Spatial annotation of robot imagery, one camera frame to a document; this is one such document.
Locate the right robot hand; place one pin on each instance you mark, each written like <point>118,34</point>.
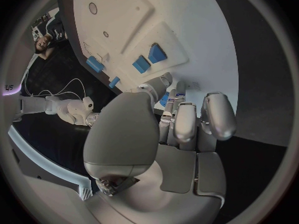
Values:
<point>92,119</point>

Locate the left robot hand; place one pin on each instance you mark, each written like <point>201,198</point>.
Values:
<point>130,134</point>

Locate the blue gear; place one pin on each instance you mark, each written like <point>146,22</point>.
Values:
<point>164,100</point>

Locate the blue fat cylinder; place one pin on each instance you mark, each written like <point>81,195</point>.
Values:
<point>94,64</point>

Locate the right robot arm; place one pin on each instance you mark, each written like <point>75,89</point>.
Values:
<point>70,110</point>

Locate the white task board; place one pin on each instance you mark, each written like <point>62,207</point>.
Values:
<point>186,22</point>

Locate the small blue peg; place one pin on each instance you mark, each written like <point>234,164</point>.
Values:
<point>114,82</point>

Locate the blue block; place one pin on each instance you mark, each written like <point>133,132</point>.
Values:
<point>157,54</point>
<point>140,64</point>

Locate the person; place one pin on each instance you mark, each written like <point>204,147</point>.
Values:
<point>55,29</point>

